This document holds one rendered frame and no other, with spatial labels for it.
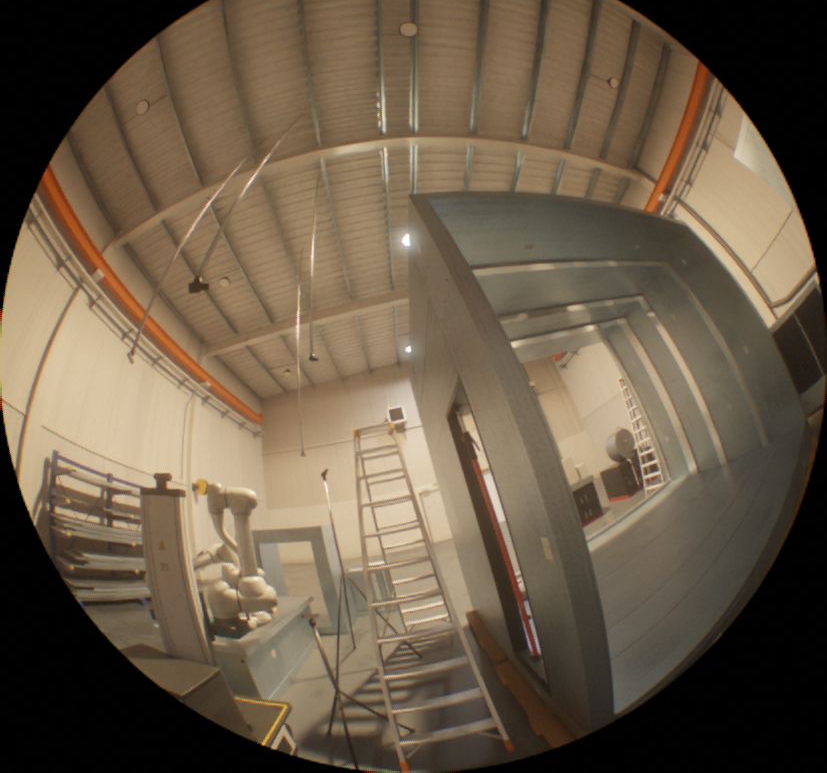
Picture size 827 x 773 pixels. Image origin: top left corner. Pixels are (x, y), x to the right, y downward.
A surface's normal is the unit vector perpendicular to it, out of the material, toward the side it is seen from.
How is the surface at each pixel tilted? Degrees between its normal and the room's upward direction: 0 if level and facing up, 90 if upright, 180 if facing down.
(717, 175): 90
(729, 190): 90
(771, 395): 90
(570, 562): 90
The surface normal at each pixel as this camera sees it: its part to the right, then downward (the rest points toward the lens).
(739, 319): -0.97, 0.20
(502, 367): 0.00, -0.51
